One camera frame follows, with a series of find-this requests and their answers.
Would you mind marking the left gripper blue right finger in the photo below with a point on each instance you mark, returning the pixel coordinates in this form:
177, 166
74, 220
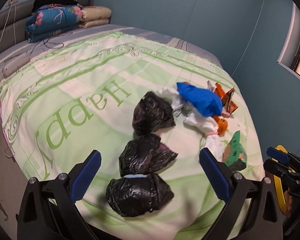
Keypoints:
214, 170

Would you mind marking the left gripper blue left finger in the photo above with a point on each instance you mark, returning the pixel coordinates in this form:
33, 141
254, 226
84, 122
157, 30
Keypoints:
82, 175

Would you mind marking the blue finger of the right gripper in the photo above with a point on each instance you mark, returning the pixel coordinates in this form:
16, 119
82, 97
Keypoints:
278, 155

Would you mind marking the green snack wrapper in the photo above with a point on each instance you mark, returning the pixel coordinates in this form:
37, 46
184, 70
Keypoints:
234, 155

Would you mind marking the black trash bag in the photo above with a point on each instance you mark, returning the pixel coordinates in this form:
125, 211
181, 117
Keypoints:
136, 194
144, 155
151, 114

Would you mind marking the white plastic bag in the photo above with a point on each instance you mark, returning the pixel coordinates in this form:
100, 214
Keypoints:
206, 125

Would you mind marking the orange snack wrapper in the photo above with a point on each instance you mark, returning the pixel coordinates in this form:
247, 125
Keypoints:
226, 98

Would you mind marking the blue plastic bag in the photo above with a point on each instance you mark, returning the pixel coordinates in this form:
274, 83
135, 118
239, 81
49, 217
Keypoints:
206, 102

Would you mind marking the orange peel piece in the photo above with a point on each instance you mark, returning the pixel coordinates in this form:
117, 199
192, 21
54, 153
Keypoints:
222, 125

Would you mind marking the green floral quilt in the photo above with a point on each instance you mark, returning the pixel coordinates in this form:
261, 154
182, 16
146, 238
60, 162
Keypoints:
63, 119

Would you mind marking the grey power strip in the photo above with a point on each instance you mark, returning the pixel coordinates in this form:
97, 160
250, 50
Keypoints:
15, 64

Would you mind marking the blue floral folded blanket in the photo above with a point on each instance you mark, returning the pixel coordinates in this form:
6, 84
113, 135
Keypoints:
48, 22

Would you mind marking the beige folded blanket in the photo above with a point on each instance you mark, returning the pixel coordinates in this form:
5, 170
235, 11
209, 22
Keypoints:
94, 16

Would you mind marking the grey padded headboard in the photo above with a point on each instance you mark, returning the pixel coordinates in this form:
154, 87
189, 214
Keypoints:
13, 21

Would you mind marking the window with white frame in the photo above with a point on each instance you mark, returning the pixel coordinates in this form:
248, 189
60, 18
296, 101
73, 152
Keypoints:
289, 58

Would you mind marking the wall power socket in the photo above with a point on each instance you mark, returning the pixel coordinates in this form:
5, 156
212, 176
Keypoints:
11, 2

